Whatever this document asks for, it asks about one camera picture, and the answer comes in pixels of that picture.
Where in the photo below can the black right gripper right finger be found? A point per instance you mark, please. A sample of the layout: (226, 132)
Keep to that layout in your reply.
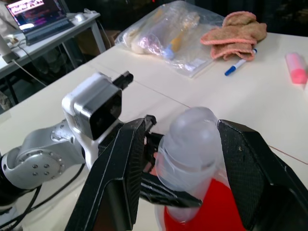
(260, 178)

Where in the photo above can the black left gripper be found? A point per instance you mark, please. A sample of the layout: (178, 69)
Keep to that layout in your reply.
(151, 146)

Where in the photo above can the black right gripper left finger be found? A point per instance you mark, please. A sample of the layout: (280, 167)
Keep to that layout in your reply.
(113, 173)

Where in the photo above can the clear bottle with red liquid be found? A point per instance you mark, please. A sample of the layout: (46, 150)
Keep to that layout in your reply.
(216, 207)

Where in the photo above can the blue white marker pen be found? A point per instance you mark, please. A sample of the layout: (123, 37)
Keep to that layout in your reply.
(237, 65)

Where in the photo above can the brown cardboard box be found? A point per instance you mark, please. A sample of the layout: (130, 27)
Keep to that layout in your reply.
(113, 37)

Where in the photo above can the yellow and blue bottle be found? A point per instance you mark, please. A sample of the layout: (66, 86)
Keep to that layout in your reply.
(174, 44)

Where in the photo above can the pink brown towel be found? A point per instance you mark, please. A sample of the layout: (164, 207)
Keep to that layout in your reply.
(235, 36)

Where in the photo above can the white side desk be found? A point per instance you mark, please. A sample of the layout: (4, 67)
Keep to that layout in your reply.
(60, 38)

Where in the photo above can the clear plastic bag with items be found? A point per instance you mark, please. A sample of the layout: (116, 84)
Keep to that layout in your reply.
(154, 31)

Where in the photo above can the white computer mouse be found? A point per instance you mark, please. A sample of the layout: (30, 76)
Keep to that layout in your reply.
(80, 16)

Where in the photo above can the white desk stand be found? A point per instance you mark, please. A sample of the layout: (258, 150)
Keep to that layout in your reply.
(6, 50)

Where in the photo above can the open laptop computer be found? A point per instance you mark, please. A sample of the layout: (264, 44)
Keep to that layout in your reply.
(41, 19)

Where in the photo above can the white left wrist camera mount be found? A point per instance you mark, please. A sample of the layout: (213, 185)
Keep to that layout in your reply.
(91, 106)

